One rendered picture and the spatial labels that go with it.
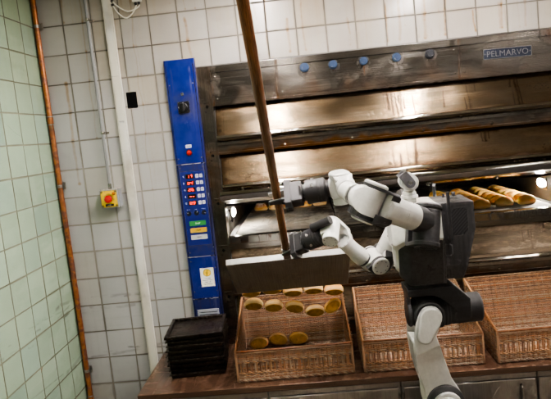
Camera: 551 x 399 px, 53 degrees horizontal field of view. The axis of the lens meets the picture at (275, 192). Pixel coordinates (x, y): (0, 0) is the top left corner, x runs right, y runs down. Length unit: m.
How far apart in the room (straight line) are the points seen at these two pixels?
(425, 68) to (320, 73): 0.54
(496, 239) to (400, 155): 0.69
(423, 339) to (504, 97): 1.45
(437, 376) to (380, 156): 1.21
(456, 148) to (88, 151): 1.97
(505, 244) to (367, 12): 1.42
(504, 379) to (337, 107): 1.53
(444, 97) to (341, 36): 0.62
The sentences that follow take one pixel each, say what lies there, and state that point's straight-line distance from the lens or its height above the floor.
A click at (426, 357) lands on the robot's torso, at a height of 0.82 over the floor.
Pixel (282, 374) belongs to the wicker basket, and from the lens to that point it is 2.71.
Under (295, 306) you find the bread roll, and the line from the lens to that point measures 2.91.
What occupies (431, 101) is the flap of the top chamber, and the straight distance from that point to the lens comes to 3.04.
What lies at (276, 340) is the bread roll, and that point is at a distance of 3.02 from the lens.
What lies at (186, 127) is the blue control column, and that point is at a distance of 3.00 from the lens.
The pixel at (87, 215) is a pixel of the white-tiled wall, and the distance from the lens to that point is 3.22.
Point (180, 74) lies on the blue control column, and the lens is 3.01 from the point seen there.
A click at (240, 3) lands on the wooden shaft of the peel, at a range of 1.32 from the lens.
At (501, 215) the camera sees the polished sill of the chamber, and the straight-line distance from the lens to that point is 3.17.
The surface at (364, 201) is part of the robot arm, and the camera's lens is 1.72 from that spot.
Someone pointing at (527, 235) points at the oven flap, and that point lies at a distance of 3.25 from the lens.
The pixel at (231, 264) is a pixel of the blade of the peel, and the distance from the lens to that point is 2.49.
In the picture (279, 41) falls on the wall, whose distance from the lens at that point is 3.00.
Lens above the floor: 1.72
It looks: 6 degrees down
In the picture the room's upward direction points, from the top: 6 degrees counter-clockwise
